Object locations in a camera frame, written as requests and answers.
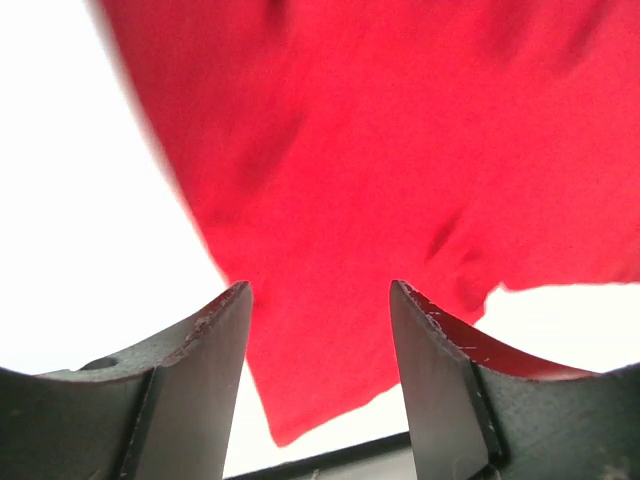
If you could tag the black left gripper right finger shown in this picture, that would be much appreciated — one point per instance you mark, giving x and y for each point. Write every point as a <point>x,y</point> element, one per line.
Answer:
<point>478,408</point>

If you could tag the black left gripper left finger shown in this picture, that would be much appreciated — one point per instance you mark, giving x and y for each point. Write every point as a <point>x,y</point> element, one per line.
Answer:
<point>159,409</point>

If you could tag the red t shirt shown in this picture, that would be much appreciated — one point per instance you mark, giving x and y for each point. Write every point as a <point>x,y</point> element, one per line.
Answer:
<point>327,148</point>

